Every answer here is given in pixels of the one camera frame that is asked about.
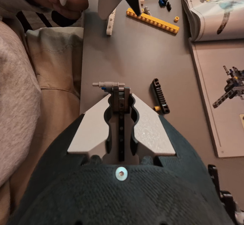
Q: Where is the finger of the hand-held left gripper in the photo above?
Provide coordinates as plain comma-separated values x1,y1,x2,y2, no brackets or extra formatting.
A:
98,0,143,20

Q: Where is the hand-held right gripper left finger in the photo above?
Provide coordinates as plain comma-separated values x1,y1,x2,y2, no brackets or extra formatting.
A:
67,93,113,159

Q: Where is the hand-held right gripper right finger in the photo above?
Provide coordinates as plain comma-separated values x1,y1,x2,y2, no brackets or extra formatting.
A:
130,93,176,159

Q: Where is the black lego beam subassembly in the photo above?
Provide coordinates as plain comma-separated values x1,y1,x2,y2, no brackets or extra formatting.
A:
92,81,131,162

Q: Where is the long yellow lego beam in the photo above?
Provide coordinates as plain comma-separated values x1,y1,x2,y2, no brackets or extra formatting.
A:
126,8,180,35

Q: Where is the white curved lego beam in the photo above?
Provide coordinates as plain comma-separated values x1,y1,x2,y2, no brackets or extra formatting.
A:
106,8,117,36

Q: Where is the black lego gear rack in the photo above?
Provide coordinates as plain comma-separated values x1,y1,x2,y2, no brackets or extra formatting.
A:
150,78,170,114

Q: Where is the lego instruction booklet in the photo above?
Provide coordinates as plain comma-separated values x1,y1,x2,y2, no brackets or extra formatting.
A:
178,0,244,158

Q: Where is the person's left hand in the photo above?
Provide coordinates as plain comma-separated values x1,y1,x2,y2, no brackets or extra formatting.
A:
45,0,90,20

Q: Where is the black striped cloth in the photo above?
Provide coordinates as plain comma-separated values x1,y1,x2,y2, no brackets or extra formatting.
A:
15,10,85,33

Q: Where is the black plastic part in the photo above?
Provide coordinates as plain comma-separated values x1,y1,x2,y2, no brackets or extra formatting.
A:
207,164,239,225

